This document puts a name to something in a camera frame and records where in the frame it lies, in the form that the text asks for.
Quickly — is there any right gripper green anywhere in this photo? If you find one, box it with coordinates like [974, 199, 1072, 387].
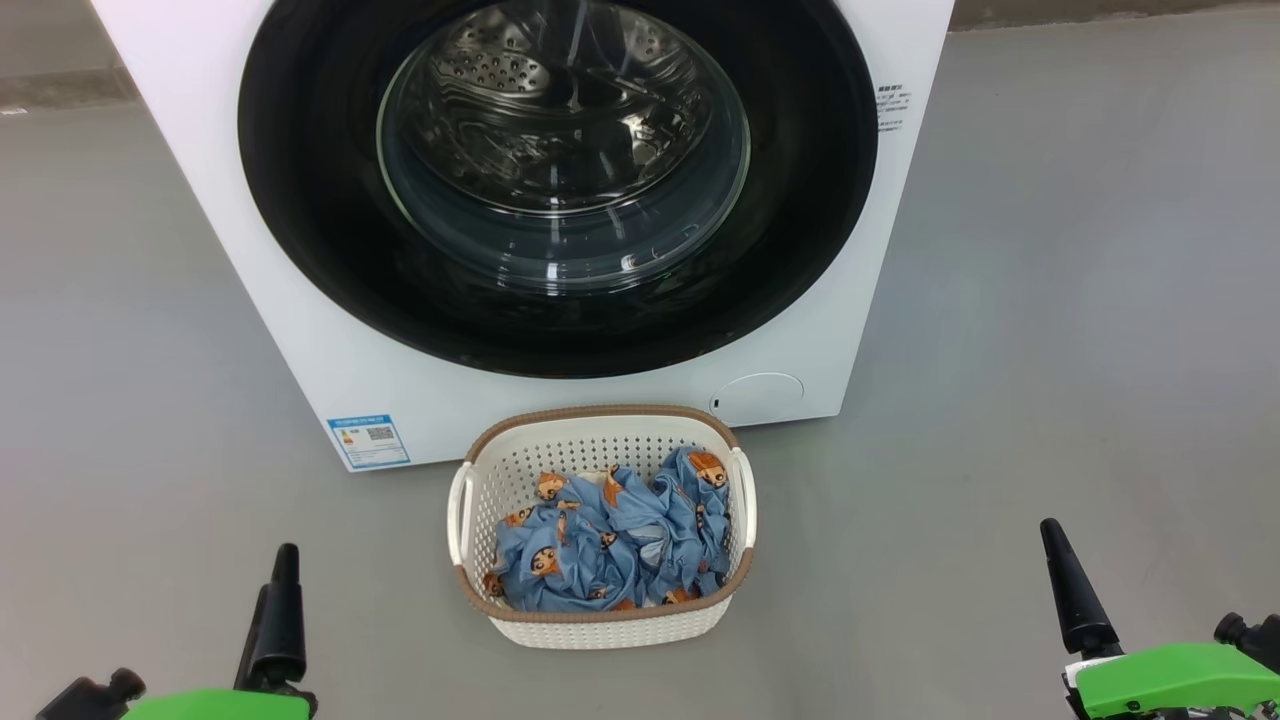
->
[1040, 518, 1280, 720]

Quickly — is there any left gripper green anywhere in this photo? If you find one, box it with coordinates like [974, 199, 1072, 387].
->
[120, 543, 317, 720]

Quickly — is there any black glass washer door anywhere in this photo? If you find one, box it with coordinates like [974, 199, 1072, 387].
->
[237, 0, 879, 379]

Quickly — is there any white front-load washing machine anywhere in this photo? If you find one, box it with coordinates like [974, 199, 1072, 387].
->
[88, 0, 956, 473]

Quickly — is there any blue energy label sticker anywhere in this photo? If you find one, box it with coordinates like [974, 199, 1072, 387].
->
[327, 414, 411, 471]

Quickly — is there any cream perforated laundry basket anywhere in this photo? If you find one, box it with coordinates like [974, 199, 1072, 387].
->
[447, 404, 758, 649]

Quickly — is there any round white filter cover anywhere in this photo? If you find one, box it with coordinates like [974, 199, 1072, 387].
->
[710, 373, 805, 423]

